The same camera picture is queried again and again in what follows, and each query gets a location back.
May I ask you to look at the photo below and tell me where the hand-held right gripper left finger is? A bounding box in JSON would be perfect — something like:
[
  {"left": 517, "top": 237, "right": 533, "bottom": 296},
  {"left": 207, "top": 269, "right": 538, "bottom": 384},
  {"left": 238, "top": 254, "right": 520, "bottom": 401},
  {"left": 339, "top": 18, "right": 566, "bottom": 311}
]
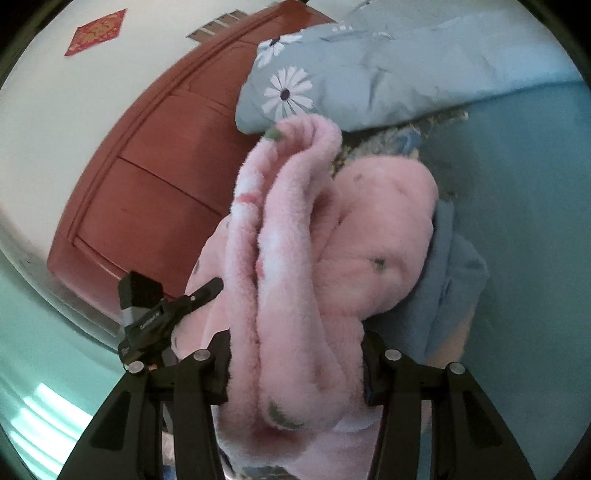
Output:
[{"left": 58, "top": 330, "right": 232, "bottom": 480}]

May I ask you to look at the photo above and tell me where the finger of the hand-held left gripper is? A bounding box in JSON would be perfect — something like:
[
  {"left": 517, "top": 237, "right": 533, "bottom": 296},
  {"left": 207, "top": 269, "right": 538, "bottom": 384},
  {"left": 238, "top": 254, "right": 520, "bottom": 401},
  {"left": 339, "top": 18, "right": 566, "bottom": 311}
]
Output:
[{"left": 185, "top": 278, "right": 225, "bottom": 311}]

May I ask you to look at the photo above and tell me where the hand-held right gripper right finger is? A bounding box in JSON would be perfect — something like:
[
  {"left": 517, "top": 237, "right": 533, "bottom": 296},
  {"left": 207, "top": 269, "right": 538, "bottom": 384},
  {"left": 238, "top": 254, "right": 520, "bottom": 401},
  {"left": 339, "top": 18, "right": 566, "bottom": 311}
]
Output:
[{"left": 360, "top": 335, "right": 536, "bottom": 480}]

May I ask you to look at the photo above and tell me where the pink fleece garment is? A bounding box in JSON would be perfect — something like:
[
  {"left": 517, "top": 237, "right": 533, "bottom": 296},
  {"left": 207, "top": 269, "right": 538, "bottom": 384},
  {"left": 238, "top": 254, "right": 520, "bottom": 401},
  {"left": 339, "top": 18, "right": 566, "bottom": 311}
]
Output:
[{"left": 171, "top": 114, "right": 439, "bottom": 476}]

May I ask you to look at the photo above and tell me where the blue garment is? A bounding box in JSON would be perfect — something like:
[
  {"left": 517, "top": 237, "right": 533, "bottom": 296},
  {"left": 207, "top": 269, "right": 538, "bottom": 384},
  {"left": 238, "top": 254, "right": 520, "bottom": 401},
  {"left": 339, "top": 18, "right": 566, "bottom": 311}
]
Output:
[{"left": 406, "top": 198, "right": 490, "bottom": 365}]

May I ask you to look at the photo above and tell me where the red wooden headboard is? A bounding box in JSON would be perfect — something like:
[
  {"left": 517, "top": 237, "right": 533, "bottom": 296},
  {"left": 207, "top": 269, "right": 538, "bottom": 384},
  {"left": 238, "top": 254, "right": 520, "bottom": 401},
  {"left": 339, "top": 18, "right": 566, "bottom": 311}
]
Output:
[{"left": 46, "top": 0, "right": 338, "bottom": 324}]

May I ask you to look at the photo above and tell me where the plain teal cloth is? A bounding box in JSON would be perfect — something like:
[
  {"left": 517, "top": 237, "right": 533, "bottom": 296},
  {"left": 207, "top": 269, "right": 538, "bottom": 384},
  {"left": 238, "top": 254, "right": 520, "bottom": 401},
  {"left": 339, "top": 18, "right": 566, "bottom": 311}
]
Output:
[{"left": 416, "top": 80, "right": 591, "bottom": 370}]

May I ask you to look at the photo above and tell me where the blue daisy print quilt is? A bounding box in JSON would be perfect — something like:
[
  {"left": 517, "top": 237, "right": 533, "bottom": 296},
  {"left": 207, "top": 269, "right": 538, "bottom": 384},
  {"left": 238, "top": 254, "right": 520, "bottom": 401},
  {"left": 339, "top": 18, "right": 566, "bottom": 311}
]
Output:
[{"left": 235, "top": 0, "right": 583, "bottom": 134}]

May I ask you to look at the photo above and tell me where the slatted wall vent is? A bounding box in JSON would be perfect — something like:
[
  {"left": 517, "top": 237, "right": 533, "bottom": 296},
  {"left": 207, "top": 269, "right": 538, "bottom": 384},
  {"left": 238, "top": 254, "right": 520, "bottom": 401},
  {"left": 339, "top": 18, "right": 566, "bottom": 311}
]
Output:
[{"left": 187, "top": 11, "right": 238, "bottom": 40}]

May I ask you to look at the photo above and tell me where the red wall decoration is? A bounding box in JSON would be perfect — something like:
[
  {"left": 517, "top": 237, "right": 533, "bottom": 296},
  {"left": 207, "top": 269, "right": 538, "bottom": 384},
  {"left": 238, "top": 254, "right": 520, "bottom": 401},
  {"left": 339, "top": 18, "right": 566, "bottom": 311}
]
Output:
[{"left": 64, "top": 8, "right": 127, "bottom": 57}]

